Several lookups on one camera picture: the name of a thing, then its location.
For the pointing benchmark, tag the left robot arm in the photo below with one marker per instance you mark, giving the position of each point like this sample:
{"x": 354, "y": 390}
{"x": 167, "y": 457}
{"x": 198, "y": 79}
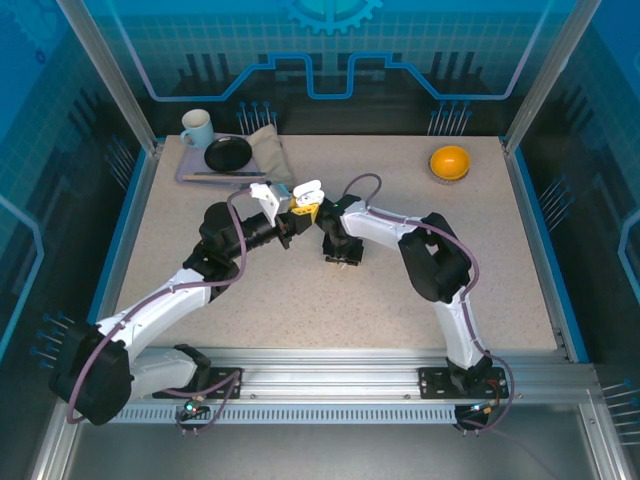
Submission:
{"x": 160, "y": 305}

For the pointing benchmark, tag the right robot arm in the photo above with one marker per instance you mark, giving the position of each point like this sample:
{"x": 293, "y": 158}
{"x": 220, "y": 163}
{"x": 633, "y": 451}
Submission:
{"x": 375, "y": 235}

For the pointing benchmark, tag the wooden chopstick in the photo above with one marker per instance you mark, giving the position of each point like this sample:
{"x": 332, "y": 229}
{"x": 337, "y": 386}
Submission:
{"x": 210, "y": 178}

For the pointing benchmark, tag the beige folded cloth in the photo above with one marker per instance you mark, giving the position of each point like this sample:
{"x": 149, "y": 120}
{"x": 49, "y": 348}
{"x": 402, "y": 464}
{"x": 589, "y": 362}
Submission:
{"x": 272, "y": 157}

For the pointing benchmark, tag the black knife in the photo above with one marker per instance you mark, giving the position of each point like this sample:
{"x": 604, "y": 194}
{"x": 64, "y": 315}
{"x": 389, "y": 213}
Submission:
{"x": 235, "y": 173}

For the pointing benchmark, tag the lavender tray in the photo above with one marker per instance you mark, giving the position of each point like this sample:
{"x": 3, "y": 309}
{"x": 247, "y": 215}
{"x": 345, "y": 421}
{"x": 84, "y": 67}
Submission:
{"x": 192, "y": 162}

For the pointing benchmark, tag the black plate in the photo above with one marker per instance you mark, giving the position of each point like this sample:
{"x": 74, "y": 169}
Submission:
{"x": 227, "y": 154}

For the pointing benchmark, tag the light blue mug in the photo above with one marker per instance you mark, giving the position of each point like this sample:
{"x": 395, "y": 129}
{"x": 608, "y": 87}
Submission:
{"x": 197, "y": 131}

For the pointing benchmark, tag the orange bowl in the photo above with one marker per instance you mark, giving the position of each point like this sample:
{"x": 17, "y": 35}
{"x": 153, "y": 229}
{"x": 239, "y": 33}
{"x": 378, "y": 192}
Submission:
{"x": 450, "y": 161}

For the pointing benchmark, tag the steel base panel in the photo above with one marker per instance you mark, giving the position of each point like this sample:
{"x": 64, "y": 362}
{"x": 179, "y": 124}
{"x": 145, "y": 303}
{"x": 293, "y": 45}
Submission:
{"x": 325, "y": 450}

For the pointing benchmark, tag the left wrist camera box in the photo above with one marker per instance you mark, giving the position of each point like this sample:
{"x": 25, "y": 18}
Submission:
{"x": 272, "y": 200}

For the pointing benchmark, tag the aluminium table side rail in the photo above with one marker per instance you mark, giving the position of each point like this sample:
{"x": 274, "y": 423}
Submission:
{"x": 139, "y": 200}
{"x": 531, "y": 210}

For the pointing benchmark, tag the aluminium front rail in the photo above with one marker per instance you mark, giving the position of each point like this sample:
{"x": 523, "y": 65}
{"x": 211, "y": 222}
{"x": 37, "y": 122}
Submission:
{"x": 325, "y": 370}

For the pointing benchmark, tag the aluminium frame post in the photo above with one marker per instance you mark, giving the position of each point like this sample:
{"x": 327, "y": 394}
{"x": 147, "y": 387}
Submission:
{"x": 549, "y": 75}
{"x": 117, "y": 85}

